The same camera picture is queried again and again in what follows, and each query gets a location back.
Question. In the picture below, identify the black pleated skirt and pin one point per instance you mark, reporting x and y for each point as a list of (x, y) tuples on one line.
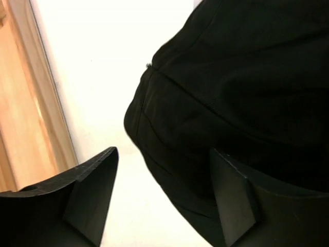
[(247, 77)]

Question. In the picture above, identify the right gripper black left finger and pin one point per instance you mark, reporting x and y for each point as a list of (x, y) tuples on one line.
[(68, 209)]

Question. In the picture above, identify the wooden clothes rack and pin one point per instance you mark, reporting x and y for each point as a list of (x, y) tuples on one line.
[(35, 140)]

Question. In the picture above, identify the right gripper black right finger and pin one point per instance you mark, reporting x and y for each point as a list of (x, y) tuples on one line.
[(258, 210)]

